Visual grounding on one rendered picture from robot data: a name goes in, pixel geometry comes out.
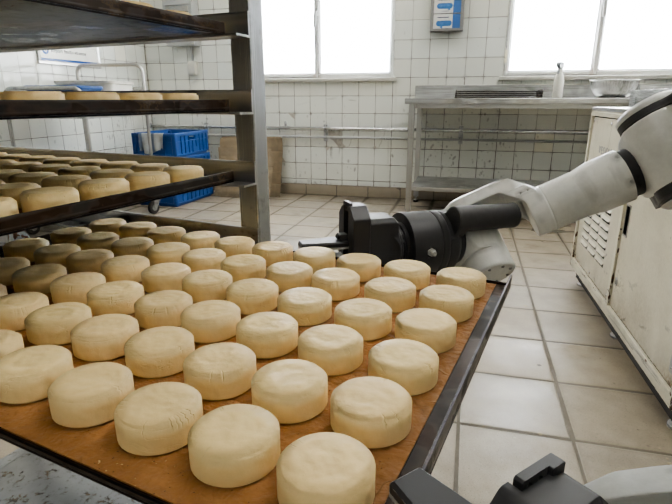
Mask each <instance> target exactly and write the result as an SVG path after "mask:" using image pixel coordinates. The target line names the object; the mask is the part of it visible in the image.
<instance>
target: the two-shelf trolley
mask: <svg viewBox="0 0 672 504"><path fill-rule="evenodd" d="M129 66H134V67H137V68H139V70H140V72H141V80H142V87H132V90H146V85H145V76H144V70H143V68H142V67H141V66H140V65H139V64H137V63H82V64H79V65H78V66H77V67H76V70H75V74H76V80H80V77H79V70H80V68H82V67H129ZM12 90H74V91H81V89H79V88H78V87H76V86H10V87H7V88H6V89H5V90H4V91H12ZM126 116H142V115H124V116H96V117H68V118H40V119H82V122H83V129H84V136H85V143H86V150H87V151H89V152H93V151H92V143H91V136H90V129H89V122H88V119H94V118H110V117H126ZM145 117H146V126H147V136H148V145H149V155H153V152H152V142H151V132H150V123H149V115H145ZM7 124H8V130H9V135H10V141H11V146H12V147H16V143H15V138H14V132H13V127H12V121H11V120H7ZM159 202H160V199H159V200H154V201H151V202H150V203H149V204H148V211H149V212H150V213H152V214H156V213H157V212H158V211H159ZM39 230H40V227H39V228H35V229H31V230H26V232H27V233H28V234H37V233H38V232H39Z"/></svg>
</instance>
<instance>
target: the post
mask: <svg viewBox="0 0 672 504"><path fill-rule="evenodd" d="M238 11H249V25H250V38H241V39H231V52H232V70H233V88H234V90H247V89H252V90H253V112H254V114H248V115H235V124H236V142H237V159H238V161H252V162H256V178H257V185H253V186H249V187H245V188H241V187H239V195H240V213H241V226H243V227H251V228H259V243H260V242H266V241H271V231H270V206H269V180H268V154H267V128H266V103H265V77H264V51H263V26H262V0H229V12H238Z"/></svg>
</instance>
